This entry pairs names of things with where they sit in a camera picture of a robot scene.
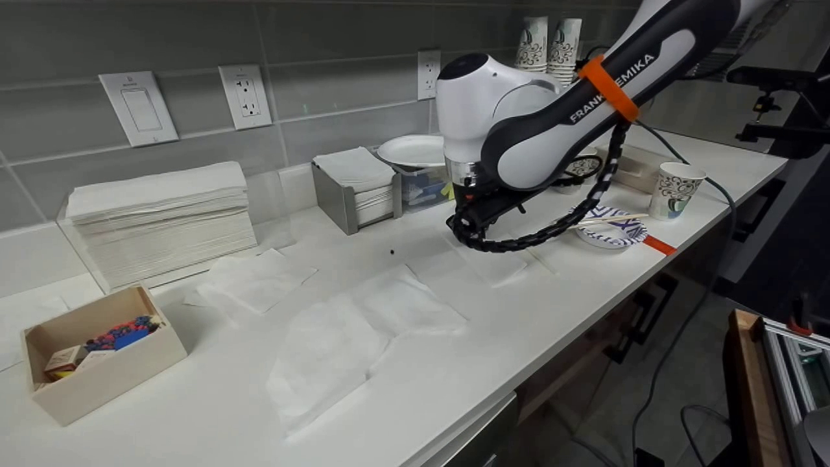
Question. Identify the white paper towel stack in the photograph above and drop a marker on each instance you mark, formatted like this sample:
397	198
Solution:
158	216

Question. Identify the brown paper napkin stack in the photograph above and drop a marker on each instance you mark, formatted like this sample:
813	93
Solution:
638	172

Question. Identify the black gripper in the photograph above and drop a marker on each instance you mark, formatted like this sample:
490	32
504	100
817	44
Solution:
481	207

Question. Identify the clear acrylic towel holder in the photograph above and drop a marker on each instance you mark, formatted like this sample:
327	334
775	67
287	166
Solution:
268	203

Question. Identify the wooden board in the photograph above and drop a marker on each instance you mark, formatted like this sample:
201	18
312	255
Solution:
752	390

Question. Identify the patterned paper cup stack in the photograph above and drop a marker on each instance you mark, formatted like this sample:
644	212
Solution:
534	39
567	41

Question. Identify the black table clamp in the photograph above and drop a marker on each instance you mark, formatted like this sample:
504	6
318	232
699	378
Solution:
635	325

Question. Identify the white light switch plate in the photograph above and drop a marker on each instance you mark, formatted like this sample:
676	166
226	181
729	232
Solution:
137	107

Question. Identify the metal napkin dispenser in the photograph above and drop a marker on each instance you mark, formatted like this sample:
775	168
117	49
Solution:
332	203

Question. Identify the brown packets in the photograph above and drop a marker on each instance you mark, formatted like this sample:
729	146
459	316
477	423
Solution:
62	362

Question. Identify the orange tape strip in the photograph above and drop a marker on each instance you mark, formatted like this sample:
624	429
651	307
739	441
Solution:
660	244

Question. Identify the clear plastic bags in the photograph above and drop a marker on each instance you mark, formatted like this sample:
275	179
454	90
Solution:
324	359

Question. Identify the blue and red packets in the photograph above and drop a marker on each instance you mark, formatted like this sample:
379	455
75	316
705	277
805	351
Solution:
126	332

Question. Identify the metal framed case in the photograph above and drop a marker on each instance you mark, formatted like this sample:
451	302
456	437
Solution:
805	371

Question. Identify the white wall outlet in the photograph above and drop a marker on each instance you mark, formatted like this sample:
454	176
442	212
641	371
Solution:
244	96
427	72

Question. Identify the blue patterned paper plate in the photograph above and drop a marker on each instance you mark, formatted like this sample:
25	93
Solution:
617	232

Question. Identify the small cardboard box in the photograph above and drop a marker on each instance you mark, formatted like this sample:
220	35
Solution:
113	377

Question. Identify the white napkins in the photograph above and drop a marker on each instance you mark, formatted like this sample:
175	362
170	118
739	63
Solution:
353	168

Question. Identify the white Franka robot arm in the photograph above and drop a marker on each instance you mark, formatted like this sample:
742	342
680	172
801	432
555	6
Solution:
519	131

